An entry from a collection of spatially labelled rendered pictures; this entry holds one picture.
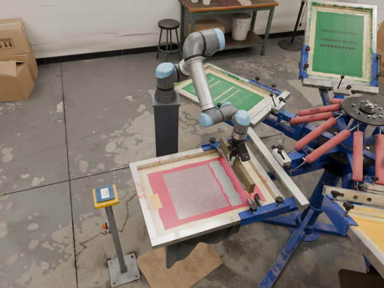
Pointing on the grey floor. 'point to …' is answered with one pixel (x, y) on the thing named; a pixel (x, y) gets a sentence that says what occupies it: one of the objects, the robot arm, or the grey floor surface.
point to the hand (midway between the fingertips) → (235, 164)
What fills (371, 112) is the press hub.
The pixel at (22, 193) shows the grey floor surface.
